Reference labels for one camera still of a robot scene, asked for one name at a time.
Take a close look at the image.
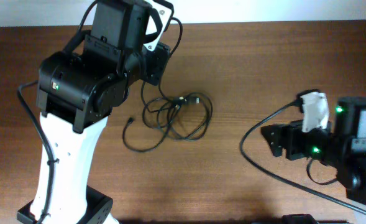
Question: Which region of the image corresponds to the black usb cable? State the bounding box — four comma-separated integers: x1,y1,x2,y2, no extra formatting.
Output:
122,104,182,153
157,91,214,141
140,80,190,130

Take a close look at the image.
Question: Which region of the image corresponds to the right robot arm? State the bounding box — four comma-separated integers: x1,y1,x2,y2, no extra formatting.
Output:
260,94,366,205

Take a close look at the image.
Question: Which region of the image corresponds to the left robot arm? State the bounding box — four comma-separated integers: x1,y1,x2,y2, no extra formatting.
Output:
17,0,174,223

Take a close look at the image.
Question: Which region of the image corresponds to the left camera black cable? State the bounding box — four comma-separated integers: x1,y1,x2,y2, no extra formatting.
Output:
16,80,61,224

